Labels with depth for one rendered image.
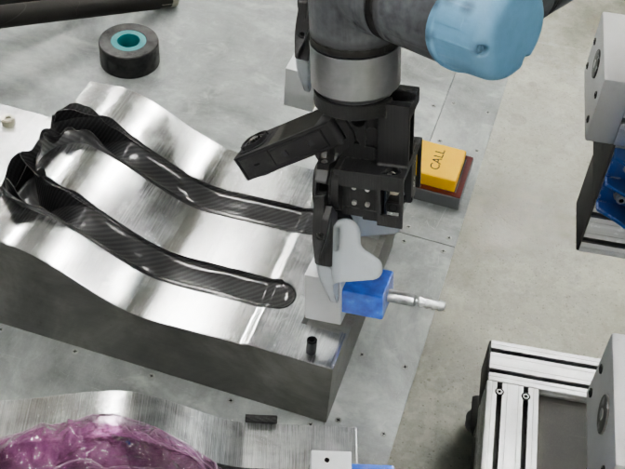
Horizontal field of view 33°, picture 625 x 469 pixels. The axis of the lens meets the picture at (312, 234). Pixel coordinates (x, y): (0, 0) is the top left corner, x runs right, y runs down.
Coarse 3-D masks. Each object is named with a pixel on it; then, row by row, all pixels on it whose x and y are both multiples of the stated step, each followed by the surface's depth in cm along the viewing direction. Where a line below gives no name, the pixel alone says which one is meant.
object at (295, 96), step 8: (288, 64) 120; (288, 72) 120; (296, 72) 120; (288, 80) 121; (296, 80) 121; (288, 88) 122; (296, 88) 122; (312, 88) 121; (288, 96) 123; (296, 96) 122; (304, 96) 122; (312, 96) 122; (288, 104) 124; (296, 104) 123; (304, 104) 123; (312, 104) 122
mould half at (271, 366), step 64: (0, 128) 124; (128, 128) 116; (192, 128) 120; (128, 192) 111; (256, 192) 116; (0, 256) 104; (64, 256) 103; (192, 256) 109; (256, 256) 109; (384, 256) 118; (0, 320) 112; (64, 320) 108; (128, 320) 104; (192, 320) 103; (256, 320) 103; (256, 384) 105; (320, 384) 102
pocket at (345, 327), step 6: (306, 318) 106; (348, 318) 106; (354, 318) 106; (306, 324) 106; (312, 324) 107; (318, 324) 107; (324, 324) 107; (330, 324) 107; (336, 324) 107; (342, 324) 107; (348, 324) 105; (330, 330) 106; (336, 330) 106; (342, 330) 106; (348, 330) 105
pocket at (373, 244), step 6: (384, 234) 114; (366, 240) 115; (372, 240) 115; (378, 240) 115; (384, 240) 114; (366, 246) 114; (372, 246) 115; (378, 246) 113; (372, 252) 114; (378, 252) 112
